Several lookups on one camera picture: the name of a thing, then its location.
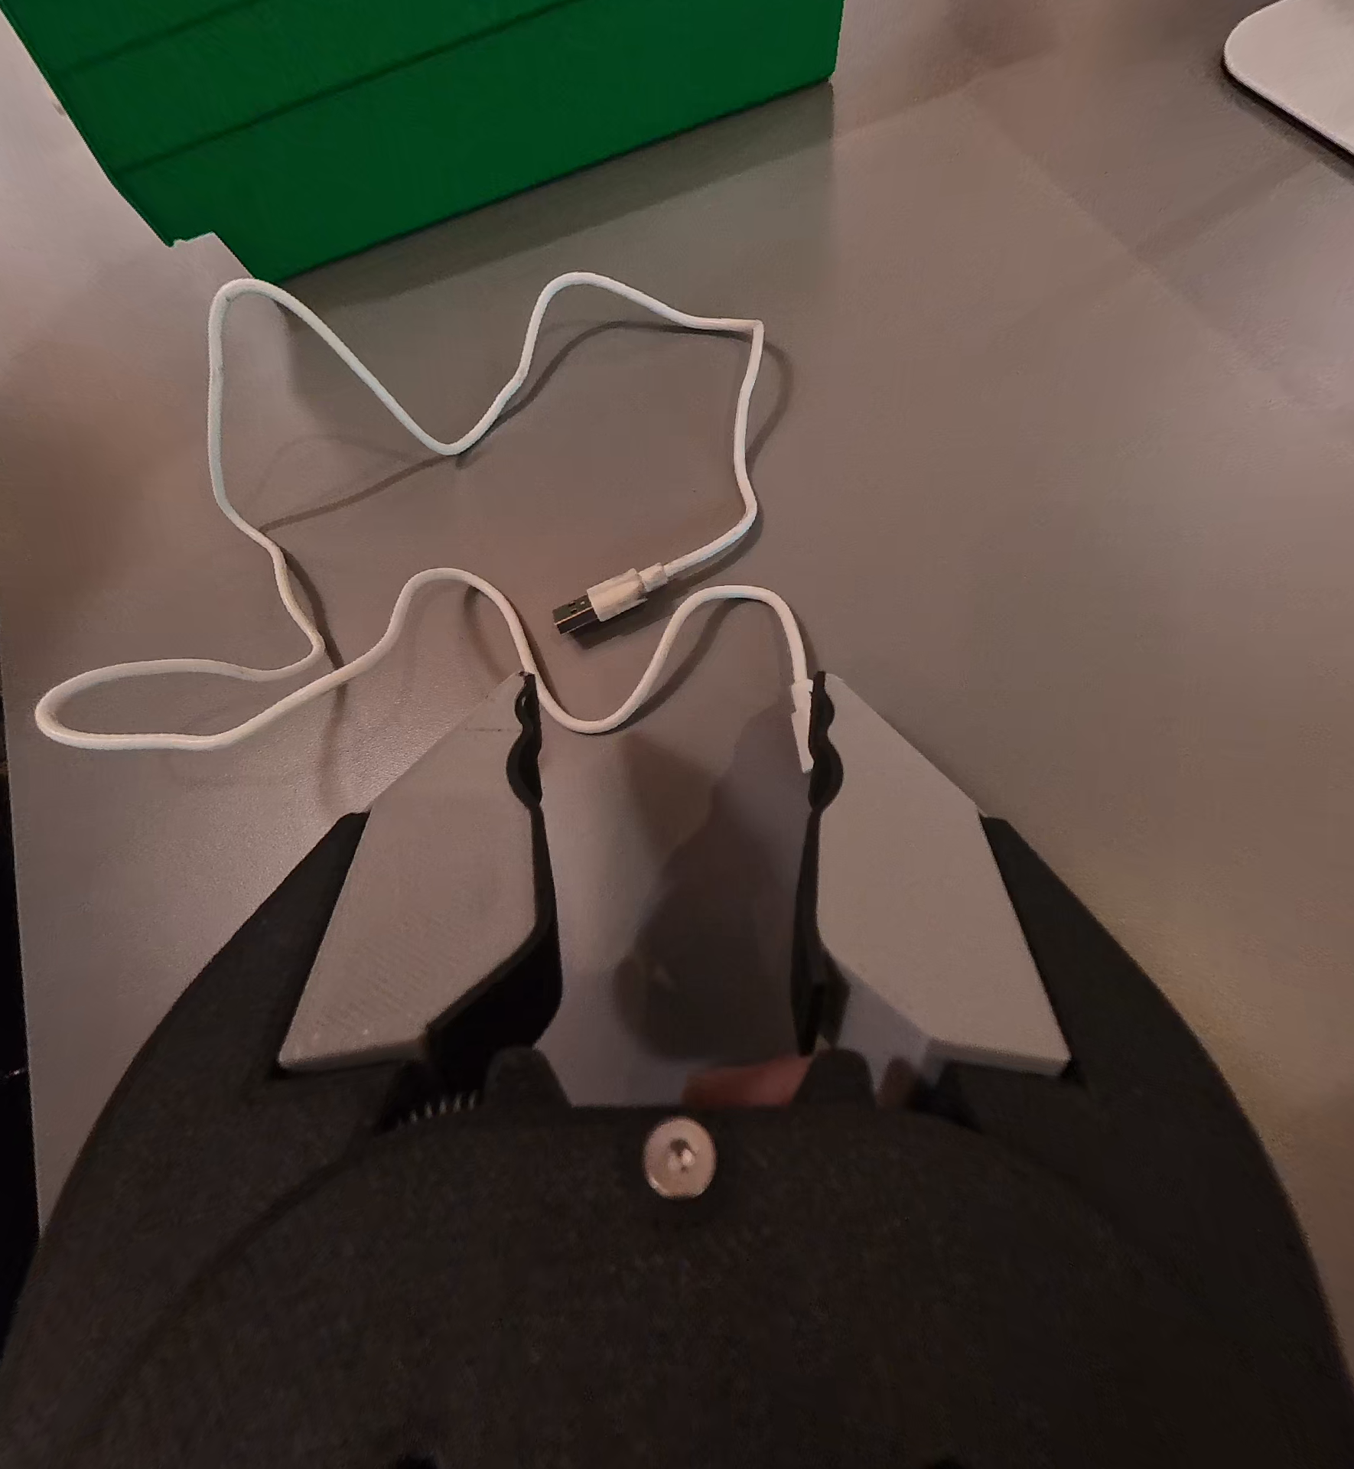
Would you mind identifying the green plastic bin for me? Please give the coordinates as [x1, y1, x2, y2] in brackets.
[0, 0, 845, 282]

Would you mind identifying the white cable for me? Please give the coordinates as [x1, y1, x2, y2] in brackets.
[34, 270, 815, 770]

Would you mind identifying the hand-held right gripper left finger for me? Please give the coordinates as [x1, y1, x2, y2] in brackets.
[273, 675, 565, 1072]

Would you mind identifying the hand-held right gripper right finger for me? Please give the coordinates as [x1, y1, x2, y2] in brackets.
[797, 675, 1074, 1088]

